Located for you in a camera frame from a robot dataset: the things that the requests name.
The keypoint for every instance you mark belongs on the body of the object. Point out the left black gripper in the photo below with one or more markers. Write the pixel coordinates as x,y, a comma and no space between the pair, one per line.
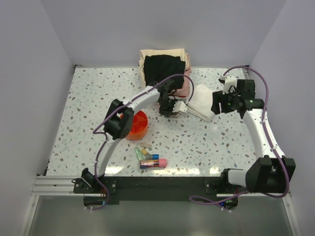
168,113

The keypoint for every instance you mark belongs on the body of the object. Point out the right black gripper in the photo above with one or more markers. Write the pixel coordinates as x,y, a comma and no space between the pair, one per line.
218,97

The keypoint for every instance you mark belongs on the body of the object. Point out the orange round divided organizer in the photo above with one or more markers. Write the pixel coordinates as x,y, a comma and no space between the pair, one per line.
139,126

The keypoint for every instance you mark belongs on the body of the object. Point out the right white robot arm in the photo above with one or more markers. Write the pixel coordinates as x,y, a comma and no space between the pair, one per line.
272,171

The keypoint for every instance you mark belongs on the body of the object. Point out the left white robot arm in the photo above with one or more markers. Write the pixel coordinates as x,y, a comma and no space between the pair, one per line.
118,124

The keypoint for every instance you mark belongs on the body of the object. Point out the white folded towel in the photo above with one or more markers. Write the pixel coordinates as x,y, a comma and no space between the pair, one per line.
201,103

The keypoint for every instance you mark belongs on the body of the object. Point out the red folded cloth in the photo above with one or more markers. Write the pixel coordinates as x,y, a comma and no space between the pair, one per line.
179,95

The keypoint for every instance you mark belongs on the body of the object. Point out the pink folded cloth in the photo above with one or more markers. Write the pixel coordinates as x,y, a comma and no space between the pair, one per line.
186,84

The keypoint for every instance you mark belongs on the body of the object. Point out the small beige eraser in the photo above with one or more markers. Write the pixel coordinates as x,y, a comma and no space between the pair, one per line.
146,145

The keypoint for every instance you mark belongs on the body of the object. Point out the black folded cloth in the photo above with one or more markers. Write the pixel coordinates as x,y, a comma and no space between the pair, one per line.
158,67

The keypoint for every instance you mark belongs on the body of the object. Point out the white plastic basket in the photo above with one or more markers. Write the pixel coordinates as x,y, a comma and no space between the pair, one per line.
178,78

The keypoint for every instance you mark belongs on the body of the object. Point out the grey blue cap marker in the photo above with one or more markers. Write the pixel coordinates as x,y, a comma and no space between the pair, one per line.
151,156

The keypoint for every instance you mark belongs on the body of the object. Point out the green glue stick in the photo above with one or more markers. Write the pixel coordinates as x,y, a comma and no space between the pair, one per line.
138,153

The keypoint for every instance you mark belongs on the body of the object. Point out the pink cap tube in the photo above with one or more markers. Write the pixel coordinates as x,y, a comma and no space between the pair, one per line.
162,163

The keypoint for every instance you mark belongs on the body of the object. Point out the colourful crayon pack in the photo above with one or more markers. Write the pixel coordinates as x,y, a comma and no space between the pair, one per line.
145,164

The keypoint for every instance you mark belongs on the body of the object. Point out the beige folded cloth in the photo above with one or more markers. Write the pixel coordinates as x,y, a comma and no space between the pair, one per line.
171,52

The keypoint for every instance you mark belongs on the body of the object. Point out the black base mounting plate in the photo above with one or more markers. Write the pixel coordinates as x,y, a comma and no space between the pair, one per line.
173,189

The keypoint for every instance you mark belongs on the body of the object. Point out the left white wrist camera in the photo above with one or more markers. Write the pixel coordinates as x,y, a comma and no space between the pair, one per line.
181,108

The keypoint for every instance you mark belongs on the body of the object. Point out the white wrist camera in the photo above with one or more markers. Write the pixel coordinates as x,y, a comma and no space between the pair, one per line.
181,108
229,84

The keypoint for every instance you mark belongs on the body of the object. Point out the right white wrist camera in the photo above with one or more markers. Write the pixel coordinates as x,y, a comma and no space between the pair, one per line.
229,84

